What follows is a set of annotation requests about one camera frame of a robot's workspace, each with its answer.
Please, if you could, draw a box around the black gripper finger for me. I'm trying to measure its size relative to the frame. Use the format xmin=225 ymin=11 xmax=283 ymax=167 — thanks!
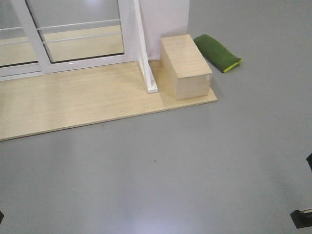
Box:
xmin=290 ymin=208 xmax=312 ymax=229

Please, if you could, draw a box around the white framed sliding glass door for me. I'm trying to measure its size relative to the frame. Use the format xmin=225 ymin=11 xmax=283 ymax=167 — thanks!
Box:
xmin=11 ymin=0 xmax=137 ymax=74

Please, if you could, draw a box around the black robot part right edge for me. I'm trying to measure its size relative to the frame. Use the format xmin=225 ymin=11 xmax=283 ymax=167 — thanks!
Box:
xmin=306 ymin=154 xmax=312 ymax=169

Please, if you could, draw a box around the black robot part edge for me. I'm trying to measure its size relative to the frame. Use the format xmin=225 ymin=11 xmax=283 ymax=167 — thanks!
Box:
xmin=0 ymin=211 xmax=4 ymax=224
xmin=306 ymin=154 xmax=312 ymax=169

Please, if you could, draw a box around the black robot part left edge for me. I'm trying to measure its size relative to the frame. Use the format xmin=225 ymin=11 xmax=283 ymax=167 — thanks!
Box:
xmin=0 ymin=211 xmax=4 ymax=224

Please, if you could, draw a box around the light wooden box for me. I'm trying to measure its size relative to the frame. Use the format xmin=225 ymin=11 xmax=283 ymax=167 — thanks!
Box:
xmin=160 ymin=34 xmax=213 ymax=100

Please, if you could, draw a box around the light wooden floor platform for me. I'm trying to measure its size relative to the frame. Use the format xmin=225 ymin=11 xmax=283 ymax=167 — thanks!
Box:
xmin=0 ymin=60 xmax=217 ymax=141

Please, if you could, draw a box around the fixed white framed glass panel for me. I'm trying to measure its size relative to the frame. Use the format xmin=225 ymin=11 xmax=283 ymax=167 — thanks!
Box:
xmin=0 ymin=0 xmax=44 ymax=79

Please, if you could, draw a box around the white door frame post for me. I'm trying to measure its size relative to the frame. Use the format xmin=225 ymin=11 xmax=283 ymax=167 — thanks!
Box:
xmin=133 ymin=0 xmax=158 ymax=94

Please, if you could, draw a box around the white wall panel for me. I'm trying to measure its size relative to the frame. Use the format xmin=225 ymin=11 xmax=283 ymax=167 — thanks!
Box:
xmin=139 ymin=0 xmax=190 ymax=60

